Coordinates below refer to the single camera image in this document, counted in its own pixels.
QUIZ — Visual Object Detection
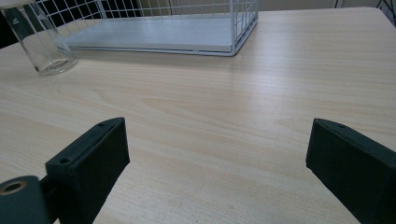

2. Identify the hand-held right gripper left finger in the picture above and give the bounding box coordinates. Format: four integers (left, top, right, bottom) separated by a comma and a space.
45, 117, 131, 224

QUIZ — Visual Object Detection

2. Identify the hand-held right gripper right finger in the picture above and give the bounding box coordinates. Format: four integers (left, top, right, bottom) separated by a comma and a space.
305, 118, 396, 224

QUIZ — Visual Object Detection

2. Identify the clear glass cup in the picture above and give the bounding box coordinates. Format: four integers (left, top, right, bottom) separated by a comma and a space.
0, 0, 78, 77

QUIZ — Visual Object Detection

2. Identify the white wire basket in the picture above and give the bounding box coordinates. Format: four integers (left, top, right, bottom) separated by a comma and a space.
36, 0, 260, 58

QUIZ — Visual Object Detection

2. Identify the dark metal stand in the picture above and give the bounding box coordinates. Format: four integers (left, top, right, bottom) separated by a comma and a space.
375, 0, 396, 27

